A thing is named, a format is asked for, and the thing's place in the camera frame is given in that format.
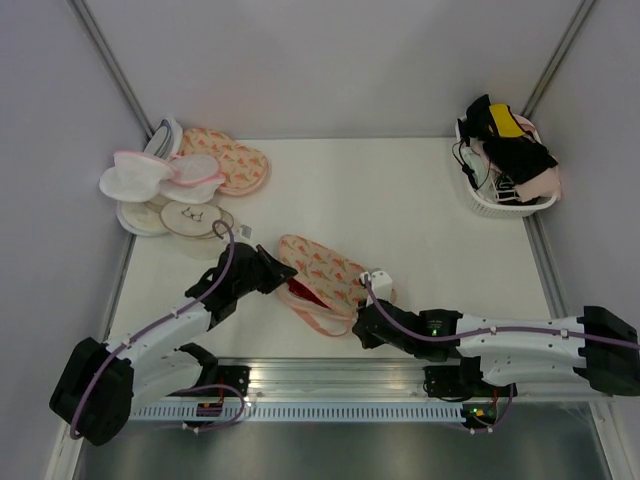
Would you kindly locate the beige bag with bra print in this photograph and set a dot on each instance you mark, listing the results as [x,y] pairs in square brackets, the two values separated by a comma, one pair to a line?
[193,221]

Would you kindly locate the white blue-trimmed mesh bag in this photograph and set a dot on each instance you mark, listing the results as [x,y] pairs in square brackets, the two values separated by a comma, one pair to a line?
[166,140]

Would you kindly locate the black bra in basket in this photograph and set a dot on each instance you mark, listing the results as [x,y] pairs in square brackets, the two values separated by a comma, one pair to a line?
[521,159]

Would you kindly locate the red bra inside bag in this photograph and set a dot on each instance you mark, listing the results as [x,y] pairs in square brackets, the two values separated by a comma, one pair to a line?
[300,291]

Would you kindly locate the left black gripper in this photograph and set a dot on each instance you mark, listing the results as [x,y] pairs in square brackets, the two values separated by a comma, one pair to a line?
[277,273]

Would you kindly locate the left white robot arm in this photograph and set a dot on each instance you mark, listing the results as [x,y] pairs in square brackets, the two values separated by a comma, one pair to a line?
[104,382]

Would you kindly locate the peach floral mesh laundry bag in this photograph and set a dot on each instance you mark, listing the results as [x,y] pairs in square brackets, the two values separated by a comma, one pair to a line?
[333,277]

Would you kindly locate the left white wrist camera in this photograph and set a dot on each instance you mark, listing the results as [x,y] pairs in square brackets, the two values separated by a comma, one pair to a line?
[245,231]

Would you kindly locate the white pink-trimmed mesh bag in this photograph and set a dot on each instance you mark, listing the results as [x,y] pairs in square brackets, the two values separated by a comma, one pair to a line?
[135,176]

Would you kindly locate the white plastic laundry basket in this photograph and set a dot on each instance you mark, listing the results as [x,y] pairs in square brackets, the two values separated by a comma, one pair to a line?
[482,183]

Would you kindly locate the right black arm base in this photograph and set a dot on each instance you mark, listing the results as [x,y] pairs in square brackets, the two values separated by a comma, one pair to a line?
[444,382]

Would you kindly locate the yellow garment in basket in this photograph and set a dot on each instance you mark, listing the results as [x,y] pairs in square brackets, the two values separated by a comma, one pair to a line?
[505,124]

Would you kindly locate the pink bra in basket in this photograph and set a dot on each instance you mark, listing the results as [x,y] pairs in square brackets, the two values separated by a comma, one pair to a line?
[545,185]

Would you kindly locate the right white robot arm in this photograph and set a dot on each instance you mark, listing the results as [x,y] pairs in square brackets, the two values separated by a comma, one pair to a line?
[479,353]

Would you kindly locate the cream round mesh bag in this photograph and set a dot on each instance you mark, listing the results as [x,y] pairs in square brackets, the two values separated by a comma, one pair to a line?
[140,220]

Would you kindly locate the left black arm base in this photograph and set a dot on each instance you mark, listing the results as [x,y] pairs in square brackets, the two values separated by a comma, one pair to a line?
[234,376]

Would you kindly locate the white slotted cable duct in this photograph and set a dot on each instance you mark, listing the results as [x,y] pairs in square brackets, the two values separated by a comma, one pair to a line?
[191,411]

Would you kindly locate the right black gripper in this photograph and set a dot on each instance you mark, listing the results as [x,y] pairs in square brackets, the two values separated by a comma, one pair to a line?
[366,338]

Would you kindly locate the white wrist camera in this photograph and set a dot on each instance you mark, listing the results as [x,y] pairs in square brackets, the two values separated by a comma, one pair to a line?
[245,231]
[378,285]

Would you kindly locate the aluminium mounting rail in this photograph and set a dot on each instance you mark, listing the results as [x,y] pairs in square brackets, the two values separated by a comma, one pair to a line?
[306,379]

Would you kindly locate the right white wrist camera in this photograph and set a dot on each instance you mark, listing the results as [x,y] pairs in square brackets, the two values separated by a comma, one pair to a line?
[378,285]

